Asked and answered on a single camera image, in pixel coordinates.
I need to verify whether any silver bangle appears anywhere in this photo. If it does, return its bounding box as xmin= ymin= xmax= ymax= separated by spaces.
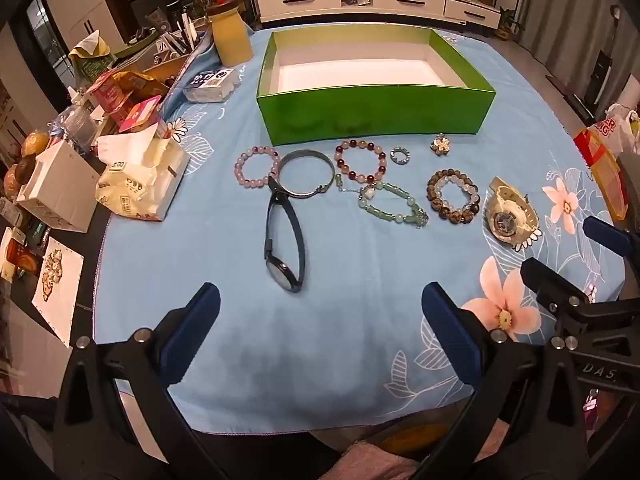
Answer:
xmin=276 ymin=150 xmax=335 ymax=198

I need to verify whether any white plastic box dark label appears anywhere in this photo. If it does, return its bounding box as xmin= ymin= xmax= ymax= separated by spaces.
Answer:
xmin=182 ymin=66 xmax=240 ymax=103

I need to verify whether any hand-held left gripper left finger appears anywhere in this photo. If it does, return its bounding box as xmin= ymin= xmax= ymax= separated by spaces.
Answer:
xmin=52 ymin=282 xmax=231 ymax=480

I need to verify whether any green jade bracelet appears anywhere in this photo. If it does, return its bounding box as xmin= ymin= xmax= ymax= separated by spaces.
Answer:
xmin=334 ymin=174 xmax=430 ymax=228

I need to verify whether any tissue pack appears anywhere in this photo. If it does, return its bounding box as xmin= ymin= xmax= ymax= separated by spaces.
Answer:
xmin=95 ymin=122 xmax=192 ymax=222

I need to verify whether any blue floral tablecloth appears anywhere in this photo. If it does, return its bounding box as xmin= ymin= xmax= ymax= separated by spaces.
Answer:
xmin=92 ymin=22 xmax=626 ymax=433

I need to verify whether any cream wristwatch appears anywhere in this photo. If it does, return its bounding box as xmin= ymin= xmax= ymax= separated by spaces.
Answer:
xmin=482 ymin=176 xmax=543 ymax=251

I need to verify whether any green cardboard box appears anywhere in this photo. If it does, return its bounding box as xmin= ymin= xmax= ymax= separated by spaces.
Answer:
xmin=256 ymin=28 xmax=497 ymax=147

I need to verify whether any red and pink bead bracelet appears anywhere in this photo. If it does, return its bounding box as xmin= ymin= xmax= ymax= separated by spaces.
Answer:
xmin=334 ymin=140 xmax=388 ymax=184

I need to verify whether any brown bead bracelet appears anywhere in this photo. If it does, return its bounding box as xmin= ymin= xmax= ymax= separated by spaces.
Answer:
xmin=426 ymin=169 xmax=479 ymax=226

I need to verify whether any small potted plant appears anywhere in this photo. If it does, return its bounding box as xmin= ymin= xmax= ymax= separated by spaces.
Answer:
xmin=496 ymin=7 xmax=523 ymax=42

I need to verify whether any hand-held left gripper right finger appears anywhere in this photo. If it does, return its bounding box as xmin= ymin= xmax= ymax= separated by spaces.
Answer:
xmin=415 ymin=282 xmax=588 ymax=480

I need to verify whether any yellow jar with brown lid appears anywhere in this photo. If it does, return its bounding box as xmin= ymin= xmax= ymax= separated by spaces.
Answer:
xmin=206 ymin=2 xmax=253 ymax=65

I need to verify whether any clear plastic jar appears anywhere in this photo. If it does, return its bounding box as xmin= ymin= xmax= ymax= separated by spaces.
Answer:
xmin=52 ymin=105 xmax=103 ymax=148

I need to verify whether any pink snack packet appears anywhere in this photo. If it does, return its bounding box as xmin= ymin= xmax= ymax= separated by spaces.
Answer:
xmin=87 ymin=71 xmax=136 ymax=116
xmin=117 ymin=96 xmax=163 ymax=133

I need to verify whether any yellow round fruit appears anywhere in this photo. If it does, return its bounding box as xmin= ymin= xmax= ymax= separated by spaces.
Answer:
xmin=21 ymin=131 xmax=51 ymax=157

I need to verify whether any brown round fruit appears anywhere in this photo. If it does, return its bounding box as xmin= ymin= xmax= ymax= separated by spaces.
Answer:
xmin=14 ymin=156 xmax=37 ymax=186

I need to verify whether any clear bead bracelet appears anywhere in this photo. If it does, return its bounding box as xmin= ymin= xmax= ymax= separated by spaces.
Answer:
xmin=434 ymin=176 xmax=481 ymax=211

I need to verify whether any white printed card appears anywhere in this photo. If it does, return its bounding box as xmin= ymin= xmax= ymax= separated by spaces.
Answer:
xmin=31 ymin=237 xmax=85 ymax=348

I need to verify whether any dark blue wristwatch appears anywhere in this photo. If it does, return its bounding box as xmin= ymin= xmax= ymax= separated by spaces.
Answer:
xmin=263 ymin=175 xmax=307 ymax=293

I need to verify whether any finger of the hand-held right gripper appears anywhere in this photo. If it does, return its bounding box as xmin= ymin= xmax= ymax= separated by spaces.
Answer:
xmin=520 ymin=258 xmax=591 ymax=316
xmin=582 ymin=216 xmax=636 ymax=258

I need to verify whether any yellow snack bag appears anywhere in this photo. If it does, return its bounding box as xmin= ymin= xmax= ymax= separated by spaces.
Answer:
xmin=112 ymin=72 xmax=171 ymax=98

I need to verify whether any white cardboard box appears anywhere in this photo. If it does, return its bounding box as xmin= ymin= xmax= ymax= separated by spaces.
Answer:
xmin=16 ymin=140 xmax=101 ymax=233

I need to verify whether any upright vacuum cleaner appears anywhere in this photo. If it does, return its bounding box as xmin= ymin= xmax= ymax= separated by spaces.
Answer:
xmin=582 ymin=5 xmax=623 ymax=106

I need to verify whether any yellow cloth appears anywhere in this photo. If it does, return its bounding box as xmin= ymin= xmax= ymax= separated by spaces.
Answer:
xmin=67 ymin=30 xmax=111 ymax=58

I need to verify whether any orange transparent box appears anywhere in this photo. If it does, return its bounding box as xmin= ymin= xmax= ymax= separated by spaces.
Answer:
xmin=574 ymin=129 xmax=628 ymax=221

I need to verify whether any white plastic bag red print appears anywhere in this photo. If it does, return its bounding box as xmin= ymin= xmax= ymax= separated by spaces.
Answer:
xmin=595 ymin=104 xmax=640 ymax=156

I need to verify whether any green carton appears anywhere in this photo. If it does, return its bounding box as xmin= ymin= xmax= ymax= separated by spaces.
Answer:
xmin=75 ymin=55 xmax=116 ymax=83

